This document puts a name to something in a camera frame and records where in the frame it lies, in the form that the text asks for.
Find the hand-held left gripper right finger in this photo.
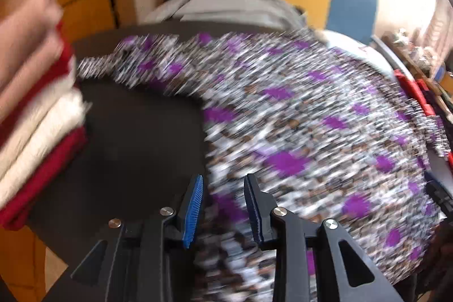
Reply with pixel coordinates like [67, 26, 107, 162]
[243, 174, 404, 302]

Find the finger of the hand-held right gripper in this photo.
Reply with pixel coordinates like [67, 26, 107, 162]
[425, 173, 453, 221]

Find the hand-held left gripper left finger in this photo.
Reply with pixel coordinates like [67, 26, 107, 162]
[71, 175, 204, 302]

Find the leopard print purple-flower garment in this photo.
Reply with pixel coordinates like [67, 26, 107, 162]
[76, 31, 447, 302]

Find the bright red knit garment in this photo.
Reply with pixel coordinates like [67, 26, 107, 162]
[393, 70, 453, 164]

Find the wooden desk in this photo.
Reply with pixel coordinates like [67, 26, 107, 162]
[382, 29, 453, 101]

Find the folded dark red sweater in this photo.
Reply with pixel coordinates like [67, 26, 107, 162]
[0, 127, 87, 230]

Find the folded white knit sweater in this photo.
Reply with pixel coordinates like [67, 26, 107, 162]
[0, 86, 89, 207]

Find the beige floral curtain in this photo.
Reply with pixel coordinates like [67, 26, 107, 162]
[425, 0, 453, 55]

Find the white printed pillow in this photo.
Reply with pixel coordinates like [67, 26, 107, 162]
[319, 28, 386, 65]

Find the light grey garment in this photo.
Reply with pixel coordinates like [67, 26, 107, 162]
[142, 0, 308, 32]

